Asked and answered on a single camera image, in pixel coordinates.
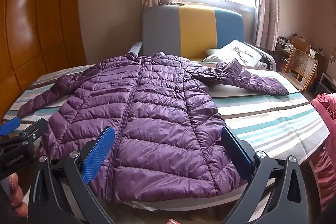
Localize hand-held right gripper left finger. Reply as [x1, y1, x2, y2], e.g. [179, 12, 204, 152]
[28, 126, 116, 224]

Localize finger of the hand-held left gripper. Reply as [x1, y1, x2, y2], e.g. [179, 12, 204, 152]
[0, 117, 21, 136]
[20, 119, 47, 146]

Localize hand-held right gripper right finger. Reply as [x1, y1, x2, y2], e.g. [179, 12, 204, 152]
[220, 126, 309, 224]

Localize purple down jacket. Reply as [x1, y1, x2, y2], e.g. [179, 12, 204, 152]
[17, 52, 290, 203]

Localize person's left hand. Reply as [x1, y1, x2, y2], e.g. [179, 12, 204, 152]
[7, 173, 29, 217]

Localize bed with striped sheet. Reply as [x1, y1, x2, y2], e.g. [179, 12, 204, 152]
[3, 64, 331, 216]

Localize pink ruffled cloth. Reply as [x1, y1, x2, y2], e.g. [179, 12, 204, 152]
[311, 93, 336, 204]

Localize wooden wardrobe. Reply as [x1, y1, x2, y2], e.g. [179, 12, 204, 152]
[0, 0, 88, 119]

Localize white printed pillow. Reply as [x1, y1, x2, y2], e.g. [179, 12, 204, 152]
[207, 40, 263, 67]

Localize wicker chair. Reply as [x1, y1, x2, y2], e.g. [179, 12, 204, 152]
[283, 48, 319, 92]

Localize cluttered wooden desk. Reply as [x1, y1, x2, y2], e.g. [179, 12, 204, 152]
[274, 32, 332, 75]

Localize grey yellow blue sofa chair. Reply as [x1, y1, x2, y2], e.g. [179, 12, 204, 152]
[127, 4, 277, 72]

